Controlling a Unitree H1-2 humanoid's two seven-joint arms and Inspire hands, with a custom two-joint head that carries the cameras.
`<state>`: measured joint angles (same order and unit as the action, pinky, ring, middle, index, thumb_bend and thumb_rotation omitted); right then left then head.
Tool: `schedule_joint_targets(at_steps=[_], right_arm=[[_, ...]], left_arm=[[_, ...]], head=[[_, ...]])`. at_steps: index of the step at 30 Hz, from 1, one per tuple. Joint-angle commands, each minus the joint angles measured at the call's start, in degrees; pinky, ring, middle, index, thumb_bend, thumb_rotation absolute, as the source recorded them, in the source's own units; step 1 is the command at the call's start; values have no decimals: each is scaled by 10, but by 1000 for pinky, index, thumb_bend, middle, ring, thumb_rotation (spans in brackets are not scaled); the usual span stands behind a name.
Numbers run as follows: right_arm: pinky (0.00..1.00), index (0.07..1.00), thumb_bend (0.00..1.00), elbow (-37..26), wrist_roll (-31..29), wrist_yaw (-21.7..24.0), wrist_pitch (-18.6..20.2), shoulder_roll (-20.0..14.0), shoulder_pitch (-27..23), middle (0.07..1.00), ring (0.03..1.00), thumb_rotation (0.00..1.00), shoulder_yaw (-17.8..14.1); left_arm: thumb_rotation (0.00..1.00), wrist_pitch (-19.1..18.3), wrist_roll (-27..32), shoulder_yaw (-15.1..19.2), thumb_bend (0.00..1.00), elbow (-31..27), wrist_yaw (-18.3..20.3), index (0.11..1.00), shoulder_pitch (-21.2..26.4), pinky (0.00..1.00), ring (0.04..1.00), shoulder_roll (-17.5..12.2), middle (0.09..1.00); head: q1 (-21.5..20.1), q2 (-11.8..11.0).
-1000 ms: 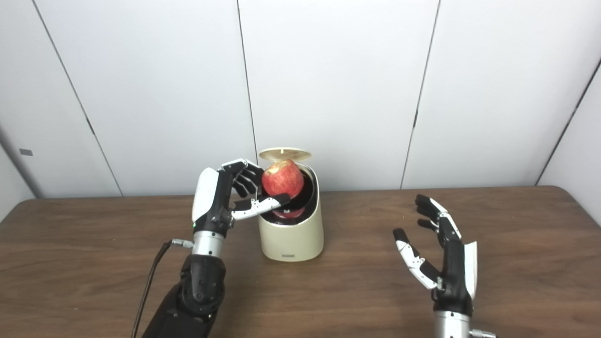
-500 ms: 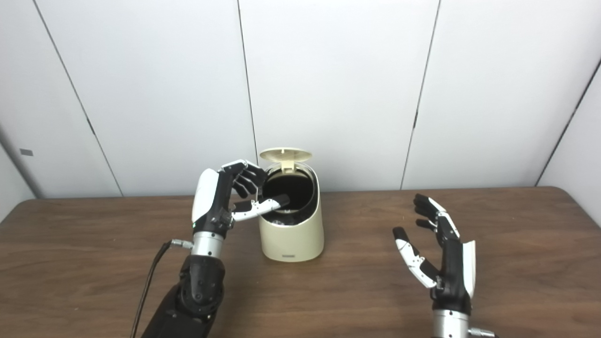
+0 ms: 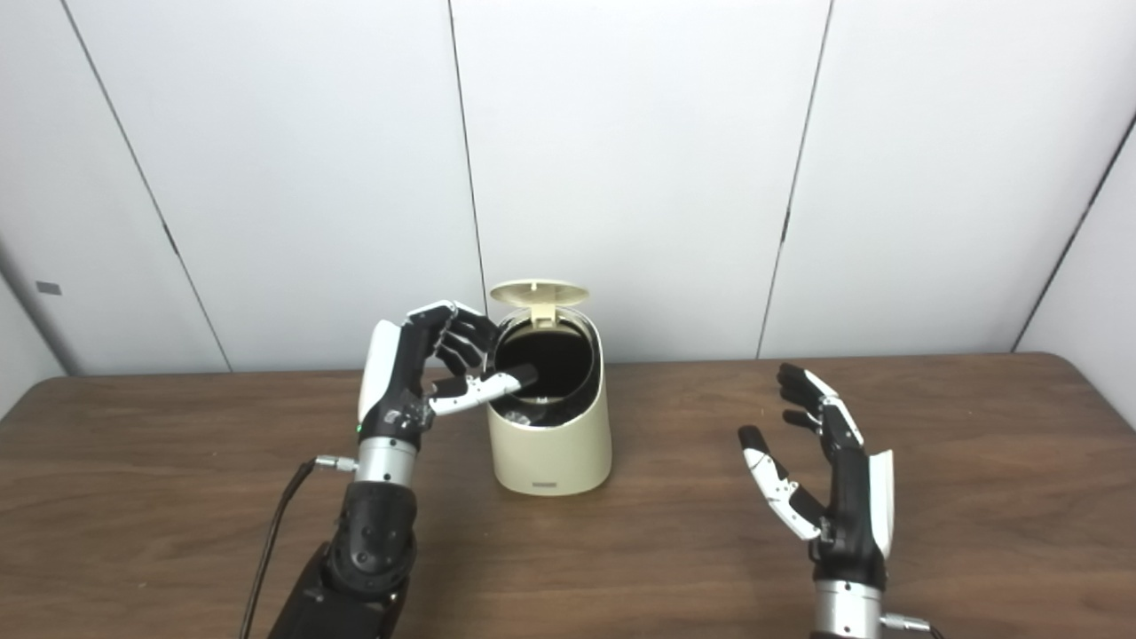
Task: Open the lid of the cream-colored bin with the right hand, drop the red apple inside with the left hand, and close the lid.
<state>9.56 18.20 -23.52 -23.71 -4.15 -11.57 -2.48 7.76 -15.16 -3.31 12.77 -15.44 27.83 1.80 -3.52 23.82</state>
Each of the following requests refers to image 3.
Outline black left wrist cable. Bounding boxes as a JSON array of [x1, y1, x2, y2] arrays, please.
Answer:
[[238, 454, 360, 639]]

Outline cream-colored bin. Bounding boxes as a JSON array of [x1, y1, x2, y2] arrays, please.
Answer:
[[486, 280, 613, 497]]

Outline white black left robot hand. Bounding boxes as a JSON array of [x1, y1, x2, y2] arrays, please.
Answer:
[[357, 300, 540, 445]]

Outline round cream bin lid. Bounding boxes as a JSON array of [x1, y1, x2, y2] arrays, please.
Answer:
[[489, 280, 591, 331]]

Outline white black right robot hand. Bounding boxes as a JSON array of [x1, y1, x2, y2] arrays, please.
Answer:
[[738, 362, 895, 588]]

